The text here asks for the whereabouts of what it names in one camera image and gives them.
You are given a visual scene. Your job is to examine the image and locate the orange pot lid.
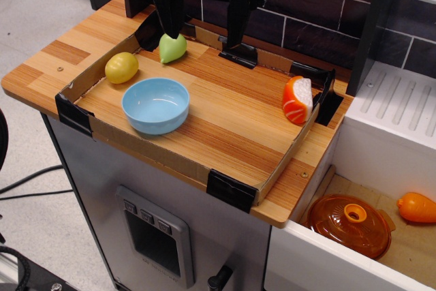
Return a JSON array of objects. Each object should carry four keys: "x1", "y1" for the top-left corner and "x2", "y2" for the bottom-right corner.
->
[{"x1": 307, "y1": 194, "x2": 392, "y2": 260}]

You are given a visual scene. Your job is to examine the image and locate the yellow toy lemon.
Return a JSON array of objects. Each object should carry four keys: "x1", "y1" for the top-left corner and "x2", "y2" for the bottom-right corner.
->
[{"x1": 104, "y1": 52, "x2": 139, "y2": 84}]

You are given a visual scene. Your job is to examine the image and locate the black vertical post right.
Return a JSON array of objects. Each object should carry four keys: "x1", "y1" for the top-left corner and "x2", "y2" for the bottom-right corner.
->
[{"x1": 346, "y1": 0, "x2": 392, "y2": 96}]

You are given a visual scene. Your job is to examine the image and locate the black oven knob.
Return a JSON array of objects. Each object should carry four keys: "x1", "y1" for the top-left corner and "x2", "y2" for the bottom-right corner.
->
[{"x1": 207, "y1": 265, "x2": 233, "y2": 291}]

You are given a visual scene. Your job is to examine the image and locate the light blue bowl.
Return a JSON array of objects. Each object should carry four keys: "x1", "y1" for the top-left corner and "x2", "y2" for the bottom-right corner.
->
[{"x1": 121, "y1": 78, "x2": 190, "y2": 135}]

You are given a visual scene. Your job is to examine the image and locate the white toy sink unit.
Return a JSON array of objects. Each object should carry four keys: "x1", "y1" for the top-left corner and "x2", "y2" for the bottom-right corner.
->
[{"x1": 264, "y1": 63, "x2": 435, "y2": 290}]

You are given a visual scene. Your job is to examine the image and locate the green toy pear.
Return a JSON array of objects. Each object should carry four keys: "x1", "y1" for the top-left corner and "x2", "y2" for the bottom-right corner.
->
[{"x1": 159, "y1": 33, "x2": 187, "y2": 63}]

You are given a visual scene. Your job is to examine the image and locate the cardboard fence with black tape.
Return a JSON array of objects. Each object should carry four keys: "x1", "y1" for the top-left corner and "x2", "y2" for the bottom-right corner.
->
[{"x1": 55, "y1": 12, "x2": 341, "y2": 211}]

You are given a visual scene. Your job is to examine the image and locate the black cable on floor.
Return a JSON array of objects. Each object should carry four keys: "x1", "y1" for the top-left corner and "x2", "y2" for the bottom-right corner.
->
[{"x1": 0, "y1": 164, "x2": 74, "y2": 202}]

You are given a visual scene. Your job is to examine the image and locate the grey toy oven cabinet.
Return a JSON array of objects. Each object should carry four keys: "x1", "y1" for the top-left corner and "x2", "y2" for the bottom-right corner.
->
[{"x1": 44, "y1": 117, "x2": 270, "y2": 290}]

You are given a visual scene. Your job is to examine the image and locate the toy salmon sushi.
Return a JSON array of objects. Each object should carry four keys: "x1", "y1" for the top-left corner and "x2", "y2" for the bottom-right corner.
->
[{"x1": 282, "y1": 76, "x2": 313, "y2": 125}]

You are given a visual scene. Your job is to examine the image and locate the orange toy carrot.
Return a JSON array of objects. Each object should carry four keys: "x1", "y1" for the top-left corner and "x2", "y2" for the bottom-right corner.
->
[{"x1": 396, "y1": 192, "x2": 435, "y2": 224}]

